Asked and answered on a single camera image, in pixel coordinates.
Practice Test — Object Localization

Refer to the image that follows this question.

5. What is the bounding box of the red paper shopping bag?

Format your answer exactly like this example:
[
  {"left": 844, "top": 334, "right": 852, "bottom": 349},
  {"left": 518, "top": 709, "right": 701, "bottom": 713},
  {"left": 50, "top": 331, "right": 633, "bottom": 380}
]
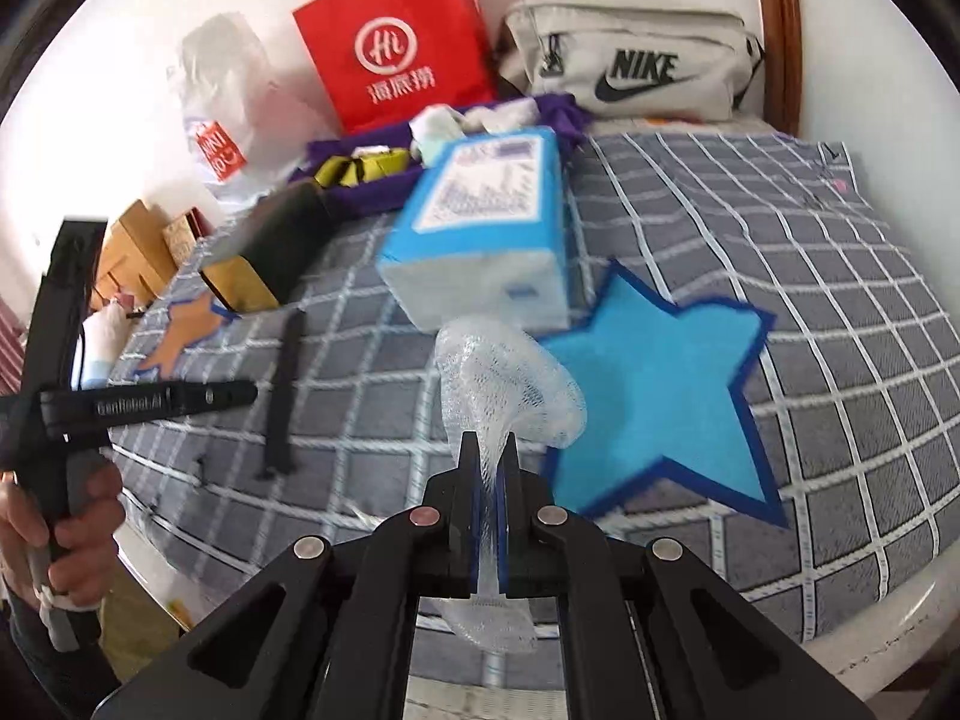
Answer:
[{"left": 295, "top": 0, "right": 496, "bottom": 133}]

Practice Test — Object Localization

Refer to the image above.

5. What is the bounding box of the white Miniso plastic bag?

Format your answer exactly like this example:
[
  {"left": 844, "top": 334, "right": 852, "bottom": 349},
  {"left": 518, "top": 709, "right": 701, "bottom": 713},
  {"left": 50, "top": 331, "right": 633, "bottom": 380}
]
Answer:
[{"left": 171, "top": 13, "right": 334, "bottom": 215}]

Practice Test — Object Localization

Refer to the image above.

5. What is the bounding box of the dark green tea box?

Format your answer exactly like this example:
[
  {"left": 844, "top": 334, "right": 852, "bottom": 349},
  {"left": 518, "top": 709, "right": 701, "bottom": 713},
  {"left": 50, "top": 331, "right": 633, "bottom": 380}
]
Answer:
[{"left": 200, "top": 181, "right": 334, "bottom": 314}]

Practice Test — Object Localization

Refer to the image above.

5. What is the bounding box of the grey checked bed sheet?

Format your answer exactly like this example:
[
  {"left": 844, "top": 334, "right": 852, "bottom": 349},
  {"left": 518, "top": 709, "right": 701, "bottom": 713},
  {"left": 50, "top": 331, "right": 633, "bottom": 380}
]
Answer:
[{"left": 112, "top": 132, "right": 958, "bottom": 642}]

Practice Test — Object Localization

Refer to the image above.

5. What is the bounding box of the plush toys pile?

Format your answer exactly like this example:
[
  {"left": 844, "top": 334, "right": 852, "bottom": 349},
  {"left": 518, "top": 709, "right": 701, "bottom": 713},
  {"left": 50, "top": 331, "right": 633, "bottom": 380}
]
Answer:
[{"left": 73, "top": 301, "right": 133, "bottom": 388}]

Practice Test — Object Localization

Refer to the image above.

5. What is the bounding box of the brown star mat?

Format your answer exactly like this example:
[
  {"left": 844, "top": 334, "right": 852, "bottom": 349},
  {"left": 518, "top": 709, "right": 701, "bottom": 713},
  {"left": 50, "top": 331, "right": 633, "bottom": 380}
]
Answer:
[{"left": 135, "top": 291, "right": 235, "bottom": 379}]

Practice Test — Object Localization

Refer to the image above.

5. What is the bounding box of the brown patterned box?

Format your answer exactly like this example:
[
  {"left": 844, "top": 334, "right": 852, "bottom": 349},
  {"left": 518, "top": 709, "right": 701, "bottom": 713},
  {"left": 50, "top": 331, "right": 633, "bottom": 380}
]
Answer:
[{"left": 161, "top": 208, "right": 212, "bottom": 266}]

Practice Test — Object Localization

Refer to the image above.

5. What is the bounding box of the blue tissue pack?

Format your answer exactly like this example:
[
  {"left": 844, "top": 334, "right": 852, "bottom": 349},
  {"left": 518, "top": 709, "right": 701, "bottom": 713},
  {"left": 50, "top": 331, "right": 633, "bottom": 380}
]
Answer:
[{"left": 376, "top": 127, "right": 569, "bottom": 333}]

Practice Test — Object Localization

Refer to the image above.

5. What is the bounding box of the grey Nike waist bag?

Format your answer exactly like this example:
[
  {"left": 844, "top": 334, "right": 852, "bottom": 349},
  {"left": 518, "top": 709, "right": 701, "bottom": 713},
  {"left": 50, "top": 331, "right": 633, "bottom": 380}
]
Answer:
[{"left": 498, "top": 4, "right": 765, "bottom": 122}]

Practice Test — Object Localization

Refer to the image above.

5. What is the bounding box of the purple towel mat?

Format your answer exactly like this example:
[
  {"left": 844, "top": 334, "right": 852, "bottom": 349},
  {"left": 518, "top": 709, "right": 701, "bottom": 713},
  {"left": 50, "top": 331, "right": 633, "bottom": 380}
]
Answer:
[{"left": 286, "top": 94, "right": 592, "bottom": 218}]

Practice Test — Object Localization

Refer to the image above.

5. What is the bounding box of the light green packet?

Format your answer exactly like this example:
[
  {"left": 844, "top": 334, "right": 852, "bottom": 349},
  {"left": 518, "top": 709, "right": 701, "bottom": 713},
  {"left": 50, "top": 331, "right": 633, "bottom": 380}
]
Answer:
[{"left": 412, "top": 127, "right": 466, "bottom": 167}]

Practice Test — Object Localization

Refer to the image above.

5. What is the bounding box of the clear bubble wrap bag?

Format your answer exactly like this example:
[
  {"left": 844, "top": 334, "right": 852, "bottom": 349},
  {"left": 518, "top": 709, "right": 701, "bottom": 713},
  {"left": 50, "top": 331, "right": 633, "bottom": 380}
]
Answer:
[{"left": 434, "top": 316, "right": 587, "bottom": 655}]

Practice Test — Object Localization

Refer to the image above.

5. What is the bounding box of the brown wooden door frame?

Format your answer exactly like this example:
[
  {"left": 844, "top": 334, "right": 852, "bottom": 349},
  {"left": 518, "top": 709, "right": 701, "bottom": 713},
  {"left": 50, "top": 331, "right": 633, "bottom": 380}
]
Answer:
[{"left": 760, "top": 0, "right": 802, "bottom": 135}]

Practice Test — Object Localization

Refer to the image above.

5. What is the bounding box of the wooden bedside furniture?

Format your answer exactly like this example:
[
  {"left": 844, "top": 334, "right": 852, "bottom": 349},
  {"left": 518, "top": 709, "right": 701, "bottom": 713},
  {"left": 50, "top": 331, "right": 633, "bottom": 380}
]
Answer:
[{"left": 89, "top": 200, "right": 178, "bottom": 310}]

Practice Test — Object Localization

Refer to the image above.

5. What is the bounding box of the person's left hand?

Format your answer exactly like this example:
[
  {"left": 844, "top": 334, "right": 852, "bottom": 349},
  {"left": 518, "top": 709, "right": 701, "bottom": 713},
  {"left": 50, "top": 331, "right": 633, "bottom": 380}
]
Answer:
[{"left": 2, "top": 461, "right": 125, "bottom": 611}]

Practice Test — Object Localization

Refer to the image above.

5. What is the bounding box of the yellow black pouch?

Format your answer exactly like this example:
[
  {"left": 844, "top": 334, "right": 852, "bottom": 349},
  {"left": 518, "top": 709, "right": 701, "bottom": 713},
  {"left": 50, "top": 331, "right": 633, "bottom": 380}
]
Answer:
[{"left": 314, "top": 148, "right": 410, "bottom": 188}]

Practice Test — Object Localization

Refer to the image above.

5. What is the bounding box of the blue star mat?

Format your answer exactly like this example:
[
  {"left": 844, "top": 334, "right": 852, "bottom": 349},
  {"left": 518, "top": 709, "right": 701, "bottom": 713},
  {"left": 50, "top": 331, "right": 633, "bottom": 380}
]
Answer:
[{"left": 540, "top": 262, "right": 786, "bottom": 527}]

